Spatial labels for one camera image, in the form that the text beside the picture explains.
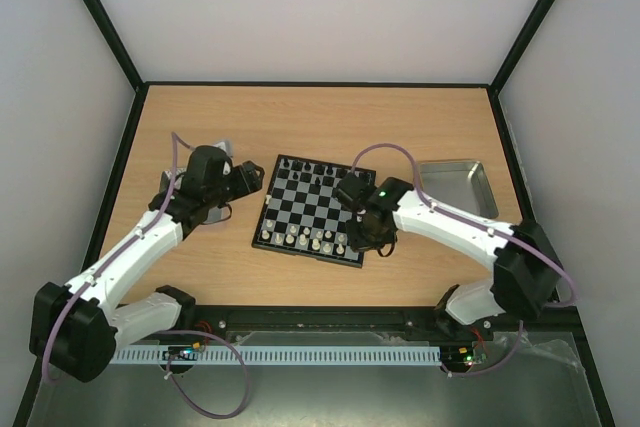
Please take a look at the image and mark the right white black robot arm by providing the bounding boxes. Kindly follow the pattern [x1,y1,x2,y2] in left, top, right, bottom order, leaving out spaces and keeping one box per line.
[333,173,561,339]

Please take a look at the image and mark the gold sided metal tin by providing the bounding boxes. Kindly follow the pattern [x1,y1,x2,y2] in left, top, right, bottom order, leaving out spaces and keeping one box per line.
[418,160,499,219]

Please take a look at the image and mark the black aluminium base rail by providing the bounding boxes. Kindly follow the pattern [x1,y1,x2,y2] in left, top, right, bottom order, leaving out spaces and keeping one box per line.
[137,304,581,343]

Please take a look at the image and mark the silver embossed metal tin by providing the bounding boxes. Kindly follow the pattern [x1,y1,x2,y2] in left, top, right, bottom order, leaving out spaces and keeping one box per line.
[157,166,224,226]

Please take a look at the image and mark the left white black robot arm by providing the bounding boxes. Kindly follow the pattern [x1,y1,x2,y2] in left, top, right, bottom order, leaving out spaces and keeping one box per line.
[29,144,264,382]

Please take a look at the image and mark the folding magnetic chess board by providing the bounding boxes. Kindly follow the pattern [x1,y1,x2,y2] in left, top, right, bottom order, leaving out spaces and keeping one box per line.
[252,154,364,268]

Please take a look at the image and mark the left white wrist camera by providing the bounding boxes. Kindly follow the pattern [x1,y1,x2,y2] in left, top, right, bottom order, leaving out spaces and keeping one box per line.
[214,139,233,157]

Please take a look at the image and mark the light blue slotted cable duct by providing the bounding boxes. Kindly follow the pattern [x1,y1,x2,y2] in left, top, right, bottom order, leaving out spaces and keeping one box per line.
[111,345,441,366]

